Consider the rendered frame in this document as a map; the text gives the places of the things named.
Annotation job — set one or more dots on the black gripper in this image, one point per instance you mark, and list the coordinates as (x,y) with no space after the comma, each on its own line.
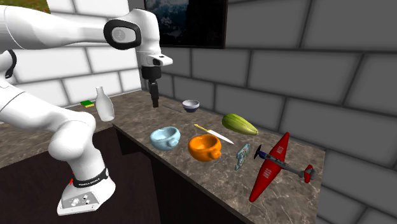
(151,73)

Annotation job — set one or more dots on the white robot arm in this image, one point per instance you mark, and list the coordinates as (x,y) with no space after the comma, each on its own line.
(37,114)

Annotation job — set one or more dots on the thin grey utensil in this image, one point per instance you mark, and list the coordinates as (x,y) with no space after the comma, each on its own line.
(172,108)

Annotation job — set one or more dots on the blue and white bowl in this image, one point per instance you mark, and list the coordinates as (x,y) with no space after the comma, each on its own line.
(190,107)

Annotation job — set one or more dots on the light blue cup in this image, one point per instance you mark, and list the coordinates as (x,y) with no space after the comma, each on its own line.
(162,142)

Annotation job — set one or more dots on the white bottle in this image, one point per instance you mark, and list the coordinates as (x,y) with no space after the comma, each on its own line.
(104,108)

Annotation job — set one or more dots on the green and yellow sponge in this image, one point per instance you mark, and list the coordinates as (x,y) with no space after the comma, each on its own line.
(87,103)

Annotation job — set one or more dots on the orange cup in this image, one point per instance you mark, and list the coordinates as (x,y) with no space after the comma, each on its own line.
(201,153)

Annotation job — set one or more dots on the green squash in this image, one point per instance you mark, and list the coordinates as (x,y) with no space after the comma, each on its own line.
(238,124)

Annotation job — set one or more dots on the red toy airplane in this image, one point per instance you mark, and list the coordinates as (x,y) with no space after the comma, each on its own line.
(268,172)

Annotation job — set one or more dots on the dark robot stand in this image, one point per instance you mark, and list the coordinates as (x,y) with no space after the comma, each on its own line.
(28,192)

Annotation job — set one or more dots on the dark framed wall picture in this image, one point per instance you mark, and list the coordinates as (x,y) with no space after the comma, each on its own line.
(189,24)

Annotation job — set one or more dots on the green and orange wall picture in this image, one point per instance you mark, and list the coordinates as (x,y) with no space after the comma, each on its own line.
(28,3)

